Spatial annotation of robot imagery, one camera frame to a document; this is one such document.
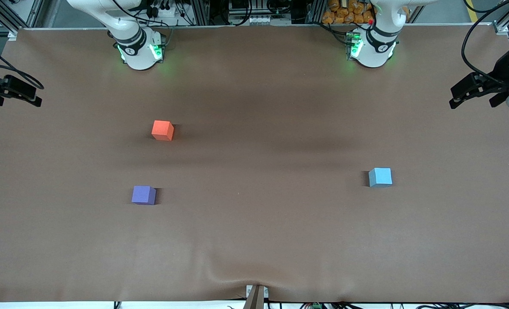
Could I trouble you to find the power strip with black plugs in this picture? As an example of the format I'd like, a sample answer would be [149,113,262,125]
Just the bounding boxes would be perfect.
[145,0,182,18]

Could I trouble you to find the light blue foam block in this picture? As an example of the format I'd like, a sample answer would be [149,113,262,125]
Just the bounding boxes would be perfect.
[368,167,393,188]

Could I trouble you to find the aluminium frame post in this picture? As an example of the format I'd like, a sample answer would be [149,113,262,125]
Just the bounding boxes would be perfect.
[186,0,210,25]
[306,0,326,24]

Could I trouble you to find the brown table cloth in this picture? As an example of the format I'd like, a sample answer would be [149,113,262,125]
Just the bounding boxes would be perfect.
[0,24,509,303]

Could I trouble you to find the orange foam block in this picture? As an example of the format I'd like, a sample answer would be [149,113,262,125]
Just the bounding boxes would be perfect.
[151,120,175,141]

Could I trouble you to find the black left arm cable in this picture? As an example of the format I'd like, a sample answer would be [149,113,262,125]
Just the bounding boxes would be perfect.
[461,9,502,84]

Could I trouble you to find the purple foam block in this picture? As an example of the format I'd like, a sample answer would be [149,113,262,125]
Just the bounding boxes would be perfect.
[131,185,157,206]

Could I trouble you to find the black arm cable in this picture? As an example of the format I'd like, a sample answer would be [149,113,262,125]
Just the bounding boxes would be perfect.
[461,9,502,84]
[0,42,45,90]

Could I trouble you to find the black floor cable bundle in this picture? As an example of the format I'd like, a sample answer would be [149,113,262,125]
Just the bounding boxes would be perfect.
[323,303,509,309]

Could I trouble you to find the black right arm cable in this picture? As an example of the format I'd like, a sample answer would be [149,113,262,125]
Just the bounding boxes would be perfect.
[0,42,45,90]

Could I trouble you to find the pile of orange items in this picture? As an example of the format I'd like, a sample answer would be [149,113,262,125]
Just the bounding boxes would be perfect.
[322,0,375,24]

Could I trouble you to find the metal table edge bracket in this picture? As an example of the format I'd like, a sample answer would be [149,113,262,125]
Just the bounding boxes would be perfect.
[245,284,269,309]

